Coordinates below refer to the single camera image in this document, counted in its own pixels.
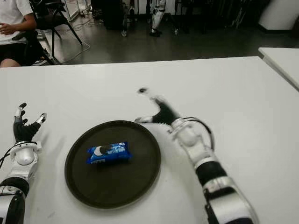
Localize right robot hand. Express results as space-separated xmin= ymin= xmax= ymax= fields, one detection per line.
xmin=135 ymin=87 xmax=183 ymax=128

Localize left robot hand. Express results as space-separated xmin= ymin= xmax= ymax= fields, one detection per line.
xmin=13 ymin=102 xmax=48 ymax=143

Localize blue Oreo cookie pack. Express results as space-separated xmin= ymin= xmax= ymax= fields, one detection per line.
xmin=86 ymin=141 xmax=133 ymax=165

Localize black seat of operator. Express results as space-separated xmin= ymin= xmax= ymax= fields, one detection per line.
xmin=11 ymin=30 xmax=57 ymax=66

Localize round dark brown tray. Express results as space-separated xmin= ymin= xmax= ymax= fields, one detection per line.
xmin=64 ymin=120 xmax=162 ymax=209

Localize humanoid robot legs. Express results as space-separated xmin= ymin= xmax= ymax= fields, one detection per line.
xmin=149 ymin=0 xmax=168 ymax=37

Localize black floor case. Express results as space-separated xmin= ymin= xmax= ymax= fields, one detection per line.
xmin=102 ymin=0 xmax=124 ymax=30

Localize black mesh chair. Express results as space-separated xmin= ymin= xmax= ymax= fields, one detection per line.
xmin=35 ymin=0 xmax=83 ymax=59

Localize person in white polo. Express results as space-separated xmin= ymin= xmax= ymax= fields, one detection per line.
xmin=0 ymin=0 xmax=38 ymax=68

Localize white side table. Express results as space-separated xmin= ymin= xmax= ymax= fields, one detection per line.
xmin=258 ymin=47 xmax=299 ymax=92

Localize white floor cabinet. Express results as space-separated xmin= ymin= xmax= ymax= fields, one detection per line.
xmin=63 ymin=0 xmax=81 ymax=21

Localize white curved furniture piece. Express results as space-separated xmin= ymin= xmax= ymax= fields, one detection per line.
xmin=258 ymin=0 xmax=299 ymax=30

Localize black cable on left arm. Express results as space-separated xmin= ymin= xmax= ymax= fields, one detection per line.
xmin=0 ymin=146 xmax=17 ymax=168

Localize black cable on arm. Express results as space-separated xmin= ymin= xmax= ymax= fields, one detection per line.
xmin=0 ymin=146 xmax=17 ymax=168
xmin=182 ymin=116 xmax=215 ymax=150

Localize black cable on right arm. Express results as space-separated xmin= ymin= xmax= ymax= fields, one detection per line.
xmin=182 ymin=116 xmax=215 ymax=150

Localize black wheeled gantry frame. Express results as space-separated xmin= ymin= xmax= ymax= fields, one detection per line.
xmin=120 ymin=0 xmax=180 ymax=37

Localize white floor cable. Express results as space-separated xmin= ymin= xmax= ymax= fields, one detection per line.
xmin=57 ymin=16 xmax=105 ymax=63

